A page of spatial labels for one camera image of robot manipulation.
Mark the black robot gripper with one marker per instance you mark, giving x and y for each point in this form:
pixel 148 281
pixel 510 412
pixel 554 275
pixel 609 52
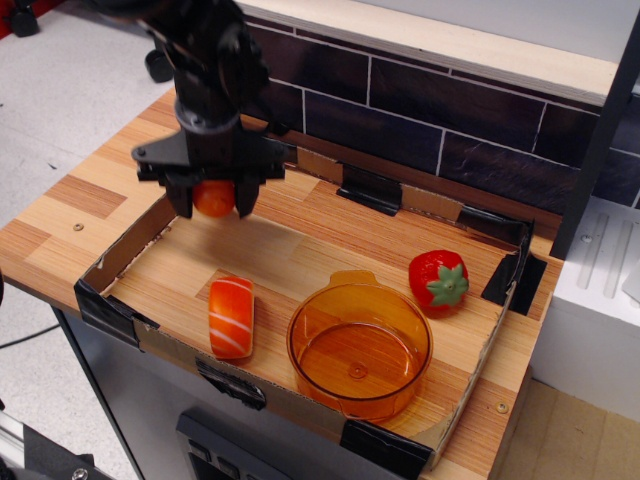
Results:
pixel 212 149

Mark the orange toy carrot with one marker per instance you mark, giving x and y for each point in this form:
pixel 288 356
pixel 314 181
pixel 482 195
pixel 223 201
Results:
pixel 214 198

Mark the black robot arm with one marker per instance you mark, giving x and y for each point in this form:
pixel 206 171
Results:
pixel 218 69

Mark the cardboard fence with black tape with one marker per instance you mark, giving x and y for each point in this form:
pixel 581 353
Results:
pixel 144 324

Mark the orange transparent plastic pot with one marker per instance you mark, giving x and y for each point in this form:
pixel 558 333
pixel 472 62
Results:
pixel 359 347

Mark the salmon sushi toy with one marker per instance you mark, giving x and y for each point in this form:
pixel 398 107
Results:
pixel 231 317

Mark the black chair caster wheel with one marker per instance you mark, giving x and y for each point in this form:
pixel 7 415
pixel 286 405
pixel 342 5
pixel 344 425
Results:
pixel 158 66

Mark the red toy strawberry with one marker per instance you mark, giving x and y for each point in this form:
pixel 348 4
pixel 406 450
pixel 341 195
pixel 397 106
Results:
pixel 438 279

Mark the black caster top left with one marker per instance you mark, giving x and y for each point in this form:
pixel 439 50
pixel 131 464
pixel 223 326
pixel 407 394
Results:
pixel 18 17

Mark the dark brick backsplash panel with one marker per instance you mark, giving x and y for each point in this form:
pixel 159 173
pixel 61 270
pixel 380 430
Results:
pixel 476 115

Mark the black equipment bottom left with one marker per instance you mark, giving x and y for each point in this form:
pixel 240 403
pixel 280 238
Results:
pixel 27 454

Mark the white side cabinet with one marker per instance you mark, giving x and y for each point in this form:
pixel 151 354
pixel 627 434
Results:
pixel 588 346

